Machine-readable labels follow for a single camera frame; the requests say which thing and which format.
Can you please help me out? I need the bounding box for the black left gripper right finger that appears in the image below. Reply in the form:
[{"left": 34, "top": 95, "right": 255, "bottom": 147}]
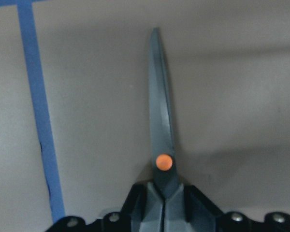
[{"left": 163, "top": 183, "right": 290, "bottom": 232}]

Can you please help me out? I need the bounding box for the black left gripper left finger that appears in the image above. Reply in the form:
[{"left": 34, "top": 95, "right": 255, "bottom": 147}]
[{"left": 47, "top": 184, "right": 149, "bottom": 232}]

